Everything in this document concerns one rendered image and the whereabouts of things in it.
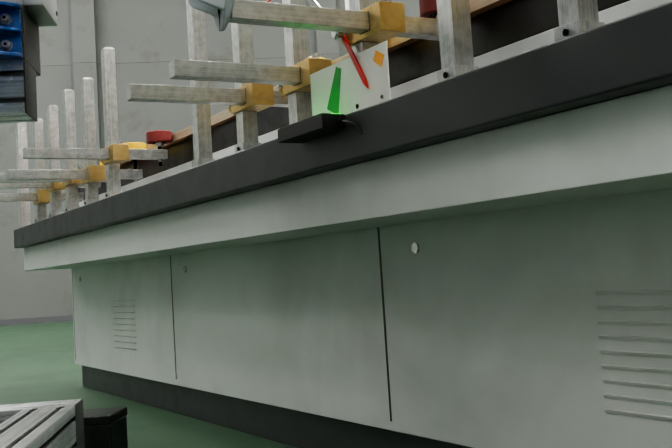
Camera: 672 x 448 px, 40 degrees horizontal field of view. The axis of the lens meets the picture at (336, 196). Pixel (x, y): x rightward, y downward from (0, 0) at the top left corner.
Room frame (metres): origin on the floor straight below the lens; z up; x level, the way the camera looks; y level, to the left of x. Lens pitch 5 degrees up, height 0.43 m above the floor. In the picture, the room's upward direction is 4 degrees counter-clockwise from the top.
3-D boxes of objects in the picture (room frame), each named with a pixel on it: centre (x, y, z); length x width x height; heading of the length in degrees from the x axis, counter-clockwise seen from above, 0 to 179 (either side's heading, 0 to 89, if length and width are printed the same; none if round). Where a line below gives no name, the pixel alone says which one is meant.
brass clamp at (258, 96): (2.00, 0.17, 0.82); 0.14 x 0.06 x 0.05; 30
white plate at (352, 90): (1.60, -0.03, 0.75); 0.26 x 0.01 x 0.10; 30
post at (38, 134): (3.75, 1.19, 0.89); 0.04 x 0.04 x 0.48; 30
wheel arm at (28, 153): (2.82, 0.72, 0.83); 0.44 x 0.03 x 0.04; 120
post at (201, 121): (2.25, 0.32, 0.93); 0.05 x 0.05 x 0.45; 30
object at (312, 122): (1.62, 0.02, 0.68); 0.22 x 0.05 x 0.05; 30
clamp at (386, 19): (1.57, -0.08, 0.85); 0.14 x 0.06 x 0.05; 30
